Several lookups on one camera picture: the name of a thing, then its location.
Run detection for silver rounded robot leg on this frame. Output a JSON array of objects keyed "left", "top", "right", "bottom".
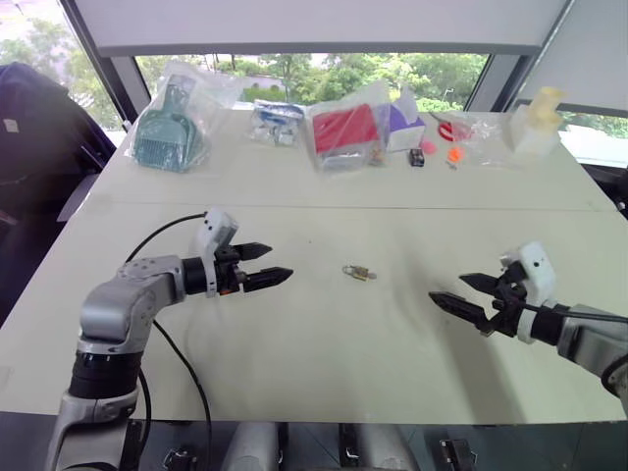
[
  {"left": 350, "top": 422, "right": 421, "bottom": 471},
  {"left": 219, "top": 420, "right": 282, "bottom": 471}
]

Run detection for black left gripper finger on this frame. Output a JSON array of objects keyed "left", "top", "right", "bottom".
[
  {"left": 235, "top": 241, "right": 274, "bottom": 264},
  {"left": 242, "top": 266, "right": 295, "bottom": 295}
]

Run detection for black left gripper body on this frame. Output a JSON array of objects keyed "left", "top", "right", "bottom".
[{"left": 214, "top": 244, "right": 247, "bottom": 297}]

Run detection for dark chair with jacket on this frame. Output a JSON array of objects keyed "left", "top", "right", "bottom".
[{"left": 0, "top": 61, "right": 118, "bottom": 328}]

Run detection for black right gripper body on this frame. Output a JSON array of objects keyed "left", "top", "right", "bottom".
[{"left": 482, "top": 264, "right": 530, "bottom": 340}]

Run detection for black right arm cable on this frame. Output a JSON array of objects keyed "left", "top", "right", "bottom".
[{"left": 518, "top": 299, "right": 628, "bottom": 326}]

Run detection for yellow white item in bag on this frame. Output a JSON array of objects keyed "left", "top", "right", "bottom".
[{"left": 501, "top": 85, "right": 566, "bottom": 158}]

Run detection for green dustpan in plastic bag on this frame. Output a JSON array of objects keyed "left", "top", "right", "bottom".
[{"left": 124, "top": 62, "right": 242, "bottom": 174}]

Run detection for red box in plastic bag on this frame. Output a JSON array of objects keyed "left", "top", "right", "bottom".
[{"left": 305, "top": 81, "right": 393, "bottom": 174}]

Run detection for purple white tissue box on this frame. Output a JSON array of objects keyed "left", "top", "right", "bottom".
[{"left": 386, "top": 87, "right": 428, "bottom": 154}]

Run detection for white roller blind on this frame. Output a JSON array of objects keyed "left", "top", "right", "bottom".
[{"left": 58, "top": 0, "right": 576, "bottom": 58}]

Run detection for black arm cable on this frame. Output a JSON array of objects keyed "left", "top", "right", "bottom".
[
  {"left": 124, "top": 212, "right": 213, "bottom": 471},
  {"left": 518, "top": 299, "right": 628, "bottom": 326}
]

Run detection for blue white parts in bag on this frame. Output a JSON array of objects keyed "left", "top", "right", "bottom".
[{"left": 248, "top": 98, "right": 306, "bottom": 148}]

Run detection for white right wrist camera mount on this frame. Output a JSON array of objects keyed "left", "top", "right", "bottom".
[{"left": 498, "top": 240, "right": 558, "bottom": 344}]

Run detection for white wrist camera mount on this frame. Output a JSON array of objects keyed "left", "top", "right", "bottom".
[
  {"left": 194, "top": 207, "right": 240, "bottom": 298},
  {"left": 498, "top": 240, "right": 558, "bottom": 344}
]

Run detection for red scissors in clear bag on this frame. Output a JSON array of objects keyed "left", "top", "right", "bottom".
[{"left": 425, "top": 109, "right": 522, "bottom": 169}]

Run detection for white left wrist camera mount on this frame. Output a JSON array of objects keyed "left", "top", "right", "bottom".
[{"left": 194, "top": 207, "right": 240, "bottom": 298}]

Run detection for dark cabinet edge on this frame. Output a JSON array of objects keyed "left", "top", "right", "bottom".
[{"left": 582, "top": 160, "right": 628, "bottom": 220}]

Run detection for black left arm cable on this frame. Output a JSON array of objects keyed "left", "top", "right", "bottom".
[{"left": 124, "top": 212, "right": 213, "bottom": 471}]

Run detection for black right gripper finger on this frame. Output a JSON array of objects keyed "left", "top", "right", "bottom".
[
  {"left": 428, "top": 291, "right": 493, "bottom": 337},
  {"left": 458, "top": 273, "right": 506, "bottom": 296}
]

